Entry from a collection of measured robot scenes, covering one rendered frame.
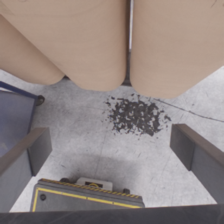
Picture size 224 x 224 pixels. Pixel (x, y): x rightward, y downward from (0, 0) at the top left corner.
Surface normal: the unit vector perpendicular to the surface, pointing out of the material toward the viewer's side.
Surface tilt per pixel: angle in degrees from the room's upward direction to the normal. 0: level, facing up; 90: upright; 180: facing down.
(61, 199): 0
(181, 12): 90
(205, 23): 90
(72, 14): 90
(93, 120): 0
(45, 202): 0
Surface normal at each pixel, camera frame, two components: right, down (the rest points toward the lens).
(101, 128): -0.09, -0.12
